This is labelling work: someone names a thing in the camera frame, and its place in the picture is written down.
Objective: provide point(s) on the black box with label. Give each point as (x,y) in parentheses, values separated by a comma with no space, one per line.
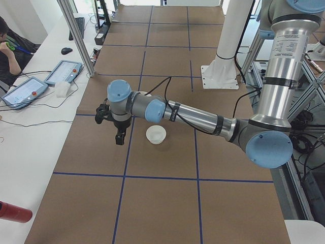
(101,35)

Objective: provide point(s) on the black computer mouse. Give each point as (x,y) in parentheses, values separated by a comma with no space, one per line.
(66,50)

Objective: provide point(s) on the far blue teach pendant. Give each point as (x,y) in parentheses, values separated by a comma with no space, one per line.
(66,70)

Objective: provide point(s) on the near blue teach pendant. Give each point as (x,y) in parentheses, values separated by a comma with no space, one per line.
(25,93)

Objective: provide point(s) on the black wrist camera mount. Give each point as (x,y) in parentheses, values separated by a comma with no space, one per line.
(103,112)

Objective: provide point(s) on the white bowl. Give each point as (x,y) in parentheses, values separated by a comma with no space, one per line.
(156,134)

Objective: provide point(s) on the aluminium frame post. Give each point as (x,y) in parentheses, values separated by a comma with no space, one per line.
(70,19)

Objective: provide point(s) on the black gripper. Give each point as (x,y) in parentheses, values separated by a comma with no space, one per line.
(121,124)

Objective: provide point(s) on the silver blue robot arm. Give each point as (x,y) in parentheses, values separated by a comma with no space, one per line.
(265,136)

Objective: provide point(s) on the seated person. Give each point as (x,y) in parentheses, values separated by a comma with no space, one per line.
(16,52)

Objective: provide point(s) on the black keyboard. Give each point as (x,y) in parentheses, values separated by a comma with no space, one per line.
(80,22)

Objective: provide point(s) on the white foam block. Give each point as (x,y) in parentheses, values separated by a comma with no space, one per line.
(61,89)

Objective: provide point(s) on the blue teach pendant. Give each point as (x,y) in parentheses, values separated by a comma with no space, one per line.
(25,93)
(66,70)

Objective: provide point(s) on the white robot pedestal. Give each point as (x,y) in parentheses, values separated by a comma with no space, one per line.
(221,73)

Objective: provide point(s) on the red cylinder bottle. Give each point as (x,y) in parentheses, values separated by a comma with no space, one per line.
(15,213)

